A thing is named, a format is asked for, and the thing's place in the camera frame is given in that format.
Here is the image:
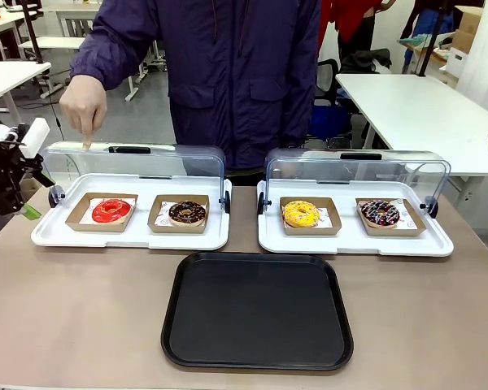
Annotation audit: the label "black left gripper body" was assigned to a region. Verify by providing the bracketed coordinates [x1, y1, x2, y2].
[0, 140, 30, 217]

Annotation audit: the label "person right forearm navy sleeve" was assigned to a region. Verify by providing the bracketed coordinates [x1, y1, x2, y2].
[70, 30, 125, 91]

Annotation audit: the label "brown cardboard donut box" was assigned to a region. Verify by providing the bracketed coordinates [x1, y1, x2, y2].
[148, 193, 211, 235]
[64, 192, 139, 233]
[355, 197, 427, 238]
[279, 197, 342, 236]

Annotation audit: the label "red glazed donut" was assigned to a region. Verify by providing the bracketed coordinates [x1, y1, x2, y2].
[91, 197, 132, 224]

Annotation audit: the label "white display tray base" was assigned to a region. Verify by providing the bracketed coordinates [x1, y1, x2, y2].
[31, 172, 232, 251]
[256, 178, 455, 257]

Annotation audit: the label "chocolate donut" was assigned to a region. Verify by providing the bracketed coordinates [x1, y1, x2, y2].
[168, 201, 207, 227]

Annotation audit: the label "dark donut colourful sprinkles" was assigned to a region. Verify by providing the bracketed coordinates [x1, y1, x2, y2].
[359, 198, 400, 228]

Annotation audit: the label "yellow glazed donut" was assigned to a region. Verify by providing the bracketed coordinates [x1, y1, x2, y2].
[282, 199, 320, 228]

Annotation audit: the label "black serving tray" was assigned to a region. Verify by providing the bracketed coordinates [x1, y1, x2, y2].
[160, 251, 355, 371]

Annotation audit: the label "person right hand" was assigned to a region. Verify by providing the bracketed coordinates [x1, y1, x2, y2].
[59, 74, 109, 152]

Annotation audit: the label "small white box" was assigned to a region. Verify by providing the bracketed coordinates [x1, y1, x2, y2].
[447, 46, 468, 78]

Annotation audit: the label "large white table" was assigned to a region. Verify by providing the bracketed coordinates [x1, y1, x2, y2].
[335, 72, 488, 178]

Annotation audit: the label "black stand pole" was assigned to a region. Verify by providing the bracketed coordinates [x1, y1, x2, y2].
[18, 0, 52, 66]
[416, 0, 441, 78]

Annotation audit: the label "clear display lid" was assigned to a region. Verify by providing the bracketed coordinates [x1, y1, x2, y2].
[265, 146, 451, 208]
[43, 141, 228, 204]

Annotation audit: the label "white bench table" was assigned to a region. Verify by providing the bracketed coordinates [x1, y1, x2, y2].
[18, 36, 168, 102]

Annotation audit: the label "blue jacket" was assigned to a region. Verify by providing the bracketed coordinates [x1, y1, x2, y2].
[400, 0, 459, 68]

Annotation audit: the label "green item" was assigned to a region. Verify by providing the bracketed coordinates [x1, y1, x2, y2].
[397, 34, 430, 49]

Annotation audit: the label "white table with orange item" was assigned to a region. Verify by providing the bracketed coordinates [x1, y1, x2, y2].
[0, 10, 40, 62]

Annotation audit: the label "black bag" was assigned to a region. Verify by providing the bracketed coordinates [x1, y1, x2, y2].
[341, 48, 393, 75]

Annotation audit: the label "black office chair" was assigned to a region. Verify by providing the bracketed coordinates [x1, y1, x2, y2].
[315, 58, 351, 109]

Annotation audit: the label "person in red top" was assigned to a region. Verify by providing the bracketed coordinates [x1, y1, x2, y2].
[319, 0, 395, 46]

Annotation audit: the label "person torso navy jacket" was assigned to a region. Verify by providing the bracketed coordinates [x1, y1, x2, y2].
[97, 0, 322, 171]

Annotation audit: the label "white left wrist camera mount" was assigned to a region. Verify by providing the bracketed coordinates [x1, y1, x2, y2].
[0, 116, 50, 159]

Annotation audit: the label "white desk with frame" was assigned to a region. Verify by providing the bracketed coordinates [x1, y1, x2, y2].
[54, 2, 103, 38]

